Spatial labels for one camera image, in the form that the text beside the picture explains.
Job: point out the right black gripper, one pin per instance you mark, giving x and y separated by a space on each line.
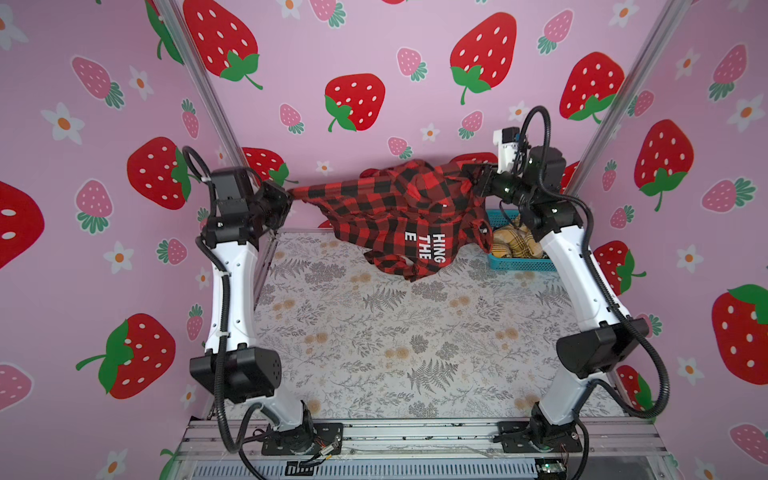
487 183

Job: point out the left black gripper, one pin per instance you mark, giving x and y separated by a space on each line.
277 200

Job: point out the red black plaid shirt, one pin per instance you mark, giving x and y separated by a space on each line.
411 219

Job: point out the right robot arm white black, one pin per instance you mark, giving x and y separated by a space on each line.
604 338

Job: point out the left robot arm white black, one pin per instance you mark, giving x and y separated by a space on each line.
233 368

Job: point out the teal plastic basket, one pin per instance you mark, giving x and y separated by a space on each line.
498 218

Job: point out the yellow plaid shirt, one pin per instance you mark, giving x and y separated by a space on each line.
515 240

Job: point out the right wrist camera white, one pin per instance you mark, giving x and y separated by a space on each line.
507 141

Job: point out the right corner aluminium post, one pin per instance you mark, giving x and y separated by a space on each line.
643 66

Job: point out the corner aluminium post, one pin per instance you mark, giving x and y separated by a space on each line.
643 66
181 36

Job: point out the left corner aluminium post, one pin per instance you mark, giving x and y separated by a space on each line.
181 36

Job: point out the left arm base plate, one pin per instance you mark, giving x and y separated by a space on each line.
321 439

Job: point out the aluminium rail frame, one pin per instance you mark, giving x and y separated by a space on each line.
460 448

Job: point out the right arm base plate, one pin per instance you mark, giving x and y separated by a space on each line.
533 437

